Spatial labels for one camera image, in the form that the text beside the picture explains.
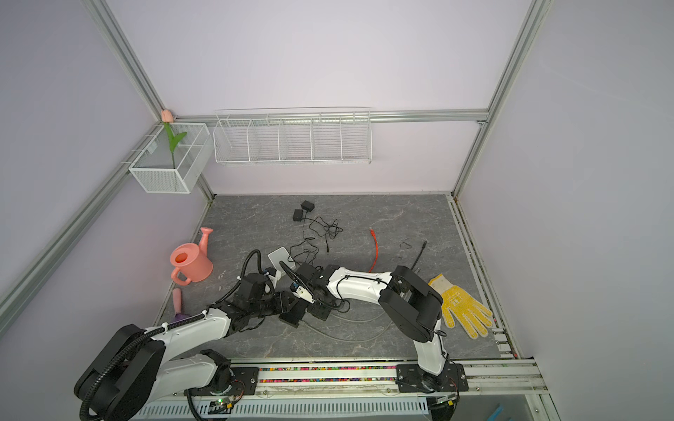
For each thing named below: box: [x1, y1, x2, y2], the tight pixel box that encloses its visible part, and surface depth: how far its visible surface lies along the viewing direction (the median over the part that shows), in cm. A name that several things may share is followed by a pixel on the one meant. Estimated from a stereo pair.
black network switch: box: [278, 299, 309, 329], surface depth 86 cm
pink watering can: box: [169, 227, 214, 286], surface depth 91 cm
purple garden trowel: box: [172, 287, 191, 322], surface depth 88 cm
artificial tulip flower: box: [160, 108, 188, 170], surface depth 93 cm
